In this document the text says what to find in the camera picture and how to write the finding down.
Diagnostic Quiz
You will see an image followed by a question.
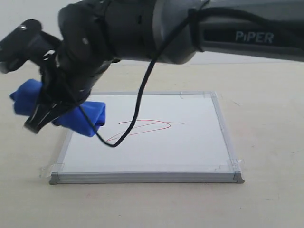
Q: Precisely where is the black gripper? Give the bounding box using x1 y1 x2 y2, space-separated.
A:
24 42 114 133

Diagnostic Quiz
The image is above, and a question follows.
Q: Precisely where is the black cable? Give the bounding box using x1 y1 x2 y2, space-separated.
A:
64 0 304 148

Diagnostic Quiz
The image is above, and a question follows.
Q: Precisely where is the clear tape front right corner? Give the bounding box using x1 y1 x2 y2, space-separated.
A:
214 159 243 173

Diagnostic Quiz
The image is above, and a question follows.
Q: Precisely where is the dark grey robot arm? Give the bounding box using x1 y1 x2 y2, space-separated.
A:
25 0 304 133

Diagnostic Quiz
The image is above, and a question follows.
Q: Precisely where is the clear tape corner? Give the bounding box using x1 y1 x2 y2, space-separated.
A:
179 91 218 99
39 163 64 179
214 159 243 173

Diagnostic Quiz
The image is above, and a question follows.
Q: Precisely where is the clear tape back right corner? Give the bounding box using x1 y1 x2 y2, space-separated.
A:
179 91 218 99

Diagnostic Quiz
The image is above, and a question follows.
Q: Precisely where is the clear tape front left corner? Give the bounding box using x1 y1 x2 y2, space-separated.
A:
39 163 64 179

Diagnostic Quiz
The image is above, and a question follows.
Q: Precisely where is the white board with aluminium frame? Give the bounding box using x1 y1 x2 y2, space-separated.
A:
49 92 244 184

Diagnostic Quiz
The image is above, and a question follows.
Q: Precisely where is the blue microfibre cloth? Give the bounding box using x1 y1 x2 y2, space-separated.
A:
9 79 106 137

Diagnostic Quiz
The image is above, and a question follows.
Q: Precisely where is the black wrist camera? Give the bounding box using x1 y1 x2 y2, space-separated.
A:
0 19 61 74

